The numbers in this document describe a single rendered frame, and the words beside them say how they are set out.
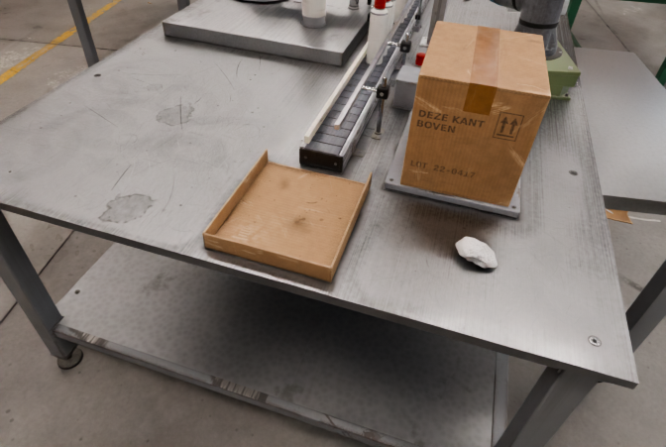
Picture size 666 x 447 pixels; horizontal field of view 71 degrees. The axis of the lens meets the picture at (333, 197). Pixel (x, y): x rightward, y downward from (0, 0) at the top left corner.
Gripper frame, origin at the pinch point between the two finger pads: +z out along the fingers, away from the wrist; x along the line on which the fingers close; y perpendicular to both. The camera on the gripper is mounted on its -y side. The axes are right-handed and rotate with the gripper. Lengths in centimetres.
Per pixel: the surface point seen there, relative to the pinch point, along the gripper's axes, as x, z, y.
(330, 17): -80, 30, 11
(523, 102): -45, 0, 109
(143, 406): -107, 128, 121
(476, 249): -45, 24, 124
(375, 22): -68, 14, 51
